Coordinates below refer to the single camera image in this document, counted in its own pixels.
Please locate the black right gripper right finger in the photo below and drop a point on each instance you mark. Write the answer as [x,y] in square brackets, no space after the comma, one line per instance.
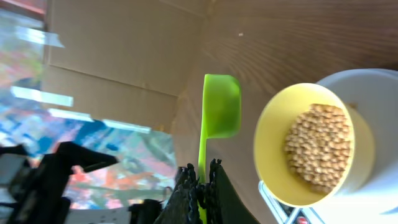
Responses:
[220,201]

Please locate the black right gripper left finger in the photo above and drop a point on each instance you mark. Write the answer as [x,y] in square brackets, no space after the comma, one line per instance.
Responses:
[182,207]

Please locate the green plastic scoop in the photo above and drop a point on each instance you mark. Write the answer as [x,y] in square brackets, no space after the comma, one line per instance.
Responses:
[221,113]

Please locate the yellow plastic bowl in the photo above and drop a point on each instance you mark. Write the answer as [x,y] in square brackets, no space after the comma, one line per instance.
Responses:
[304,144]

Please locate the white digital kitchen scale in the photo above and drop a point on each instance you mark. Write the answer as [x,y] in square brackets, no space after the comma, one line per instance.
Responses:
[368,191]

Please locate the brown cardboard side panel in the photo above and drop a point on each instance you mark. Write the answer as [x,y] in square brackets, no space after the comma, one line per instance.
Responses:
[123,60]

